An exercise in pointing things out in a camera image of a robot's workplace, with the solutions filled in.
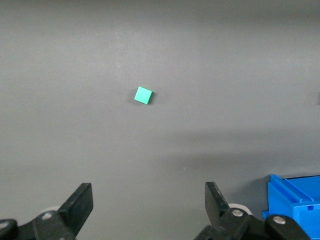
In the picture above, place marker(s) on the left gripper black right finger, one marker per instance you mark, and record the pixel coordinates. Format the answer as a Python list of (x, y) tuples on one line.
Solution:
[(217, 207)]

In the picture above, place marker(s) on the blue plastic storage bin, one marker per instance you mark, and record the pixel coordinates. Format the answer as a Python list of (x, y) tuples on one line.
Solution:
[(295, 207)]

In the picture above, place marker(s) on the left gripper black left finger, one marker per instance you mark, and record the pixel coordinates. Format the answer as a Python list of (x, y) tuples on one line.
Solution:
[(75, 205)]

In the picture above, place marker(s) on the small green cube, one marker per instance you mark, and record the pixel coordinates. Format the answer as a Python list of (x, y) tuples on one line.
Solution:
[(143, 95)]

